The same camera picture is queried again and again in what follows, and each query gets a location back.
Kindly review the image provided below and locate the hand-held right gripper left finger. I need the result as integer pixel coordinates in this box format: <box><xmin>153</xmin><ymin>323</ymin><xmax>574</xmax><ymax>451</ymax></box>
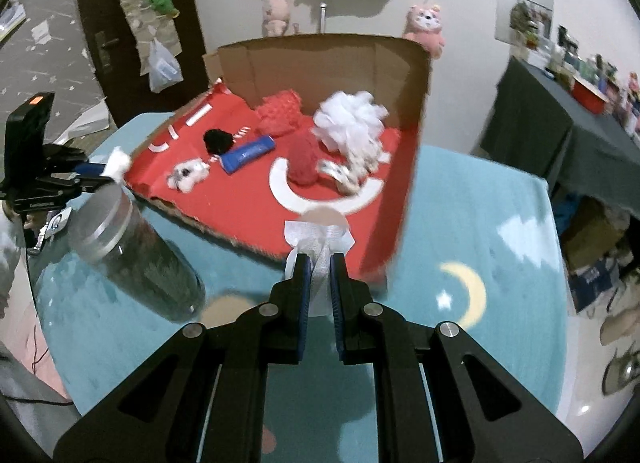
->
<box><xmin>52</xmin><ymin>253</ymin><xmax>313</xmax><ymax>463</ymax></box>

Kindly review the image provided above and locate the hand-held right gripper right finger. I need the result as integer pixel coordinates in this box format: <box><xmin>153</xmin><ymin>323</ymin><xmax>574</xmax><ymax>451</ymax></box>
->
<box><xmin>329</xmin><ymin>252</ymin><xmax>586</xmax><ymax>463</ymax></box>

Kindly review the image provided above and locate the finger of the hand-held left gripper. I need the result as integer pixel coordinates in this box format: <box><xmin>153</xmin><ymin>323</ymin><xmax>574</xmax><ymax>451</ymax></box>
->
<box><xmin>75</xmin><ymin>157</ymin><xmax>112</xmax><ymax>178</ymax></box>
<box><xmin>75</xmin><ymin>176</ymin><xmax>121</xmax><ymax>196</ymax></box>

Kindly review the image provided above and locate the white grey blue plush toy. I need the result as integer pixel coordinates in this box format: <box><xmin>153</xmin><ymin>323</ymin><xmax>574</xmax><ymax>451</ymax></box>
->
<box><xmin>102</xmin><ymin>146</ymin><xmax>133</xmax><ymax>181</ymax></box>

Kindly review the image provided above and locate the beige plush with white tag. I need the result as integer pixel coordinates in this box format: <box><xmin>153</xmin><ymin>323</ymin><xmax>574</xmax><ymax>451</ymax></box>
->
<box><xmin>284</xmin><ymin>208</ymin><xmax>357</xmax><ymax>316</ymax></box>

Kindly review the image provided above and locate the white fuzzy hair clip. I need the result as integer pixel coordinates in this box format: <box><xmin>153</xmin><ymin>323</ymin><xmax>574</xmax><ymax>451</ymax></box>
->
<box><xmin>166</xmin><ymin>157</ymin><xmax>211</xmax><ymax>191</ymax></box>

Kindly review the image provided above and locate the cardboard box with red lining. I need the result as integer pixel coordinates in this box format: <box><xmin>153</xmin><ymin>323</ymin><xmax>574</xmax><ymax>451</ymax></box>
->
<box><xmin>122</xmin><ymin>33</ymin><xmax>432</xmax><ymax>294</ymax></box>

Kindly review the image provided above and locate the black pompom scrunchie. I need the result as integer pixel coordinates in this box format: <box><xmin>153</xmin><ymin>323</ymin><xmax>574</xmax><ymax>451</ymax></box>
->
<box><xmin>202</xmin><ymin>128</ymin><xmax>236</xmax><ymax>155</ymax></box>

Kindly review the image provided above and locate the red knitted plush ball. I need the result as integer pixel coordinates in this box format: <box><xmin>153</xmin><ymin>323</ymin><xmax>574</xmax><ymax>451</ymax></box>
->
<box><xmin>287</xmin><ymin>136</ymin><xmax>323</xmax><ymax>186</ymax></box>

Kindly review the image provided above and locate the white mesh bath loofah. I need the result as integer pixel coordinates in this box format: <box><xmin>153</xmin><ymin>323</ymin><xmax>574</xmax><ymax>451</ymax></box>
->
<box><xmin>312</xmin><ymin>90</ymin><xmax>391</xmax><ymax>164</ymax></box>

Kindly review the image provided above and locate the red mesh bath loofah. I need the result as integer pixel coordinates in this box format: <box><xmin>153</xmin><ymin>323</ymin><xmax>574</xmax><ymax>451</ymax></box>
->
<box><xmin>255</xmin><ymin>89</ymin><xmax>303</xmax><ymax>138</ymax></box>

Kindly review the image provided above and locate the large glass jar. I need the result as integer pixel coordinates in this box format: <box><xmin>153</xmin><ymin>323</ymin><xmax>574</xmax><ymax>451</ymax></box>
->
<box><xmin>67</xmin><ymin>188</ymin><xmax>207</xmax><ymax>323</ymax></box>

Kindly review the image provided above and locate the clear plastic bag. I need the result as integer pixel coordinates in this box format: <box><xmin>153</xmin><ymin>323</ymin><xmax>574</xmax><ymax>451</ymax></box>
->
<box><xmin>148</xmin><ymin>38</ymin><xmax>183</xmax><ymax>94</ymax></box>

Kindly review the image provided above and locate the dark wooden door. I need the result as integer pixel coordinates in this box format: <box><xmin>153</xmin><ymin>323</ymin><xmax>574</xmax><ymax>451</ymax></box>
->
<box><xmin>70</xmin><ymin>0</ymin><xmax>207</xmax><ymax>119</ymax></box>

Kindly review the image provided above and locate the beige hanging organiser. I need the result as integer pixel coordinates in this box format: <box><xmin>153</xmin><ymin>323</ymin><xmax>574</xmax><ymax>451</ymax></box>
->
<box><xmin>106</xmin><ymin>0</ymin><xmax>183</xmax><ymax>64</ymax></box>

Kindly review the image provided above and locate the pink cloth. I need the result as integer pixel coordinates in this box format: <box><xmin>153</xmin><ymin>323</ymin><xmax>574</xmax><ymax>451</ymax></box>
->
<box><xmin>0</xmin><ymin>263</ymin><xmax>81</xmax><ymax>414</ymax></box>

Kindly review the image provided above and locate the pink pig plush toy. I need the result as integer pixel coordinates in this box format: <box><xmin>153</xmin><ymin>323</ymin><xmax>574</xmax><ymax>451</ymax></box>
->
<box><xmin>262</xmin><ymin>0</ymin><xmax>293</xmax><ymax>36</ymax></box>

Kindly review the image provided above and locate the brown box under table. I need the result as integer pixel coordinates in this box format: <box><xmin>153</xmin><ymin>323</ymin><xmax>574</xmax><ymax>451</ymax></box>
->
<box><xmin>562</xmin><ymin>198</ymin><xmax>621</xmax><ymax>269</ymax></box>

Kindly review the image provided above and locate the side table with dark cloth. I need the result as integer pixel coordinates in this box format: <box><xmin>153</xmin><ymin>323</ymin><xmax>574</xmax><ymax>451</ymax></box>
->
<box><xmin>480</xmin><ymin>57</ymin><xmax>640</xmax><ymax>219</ymax></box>

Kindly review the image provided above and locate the beige shoe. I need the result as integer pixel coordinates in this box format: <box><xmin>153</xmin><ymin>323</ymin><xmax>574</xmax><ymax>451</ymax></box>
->
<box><xmin>600</xmin><ymin>310</ymin><xmax>640</xmax><ymax>346</ymax></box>

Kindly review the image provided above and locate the pink lion plush toy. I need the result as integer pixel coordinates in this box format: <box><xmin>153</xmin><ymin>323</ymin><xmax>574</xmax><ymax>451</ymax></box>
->
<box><xmin>402</xmin><ymin>4</ymin><xmax>447</xmax><ymax>60</ymax></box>

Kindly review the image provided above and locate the grey shoe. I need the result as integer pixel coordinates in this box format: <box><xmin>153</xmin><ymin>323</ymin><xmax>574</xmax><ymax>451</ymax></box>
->
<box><xmin>602</xmin><ymin>348</ymin><xmax>640</xmax><ymax>396</ymax></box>

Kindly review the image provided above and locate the red basin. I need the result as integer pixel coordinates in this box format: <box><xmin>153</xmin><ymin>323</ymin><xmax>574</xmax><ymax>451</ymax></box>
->
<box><xmin>572</xmin><ymin>77</ymin><xmax>610</xmax><ymax>116</ymax></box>

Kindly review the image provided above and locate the row of cosmetic bottles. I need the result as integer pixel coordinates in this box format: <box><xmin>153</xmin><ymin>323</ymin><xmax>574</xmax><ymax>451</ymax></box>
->
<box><xmin>510</xmin><ymin>0</ymin><xmax>640</xmax><ymax>134</ymax></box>

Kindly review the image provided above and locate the door handle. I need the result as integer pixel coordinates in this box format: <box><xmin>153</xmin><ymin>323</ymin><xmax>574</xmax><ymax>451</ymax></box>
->
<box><xmin>94</xmin><ymin>30</ymin><xmax>115</xmax><ymax>75</ymax></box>

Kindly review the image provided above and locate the black cable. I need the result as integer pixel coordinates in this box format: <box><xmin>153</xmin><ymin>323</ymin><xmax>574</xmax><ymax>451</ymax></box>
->
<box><xmin>0</xmin><ymin>390</ymin><xmax>76</xmax><ymax>408</ymax></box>

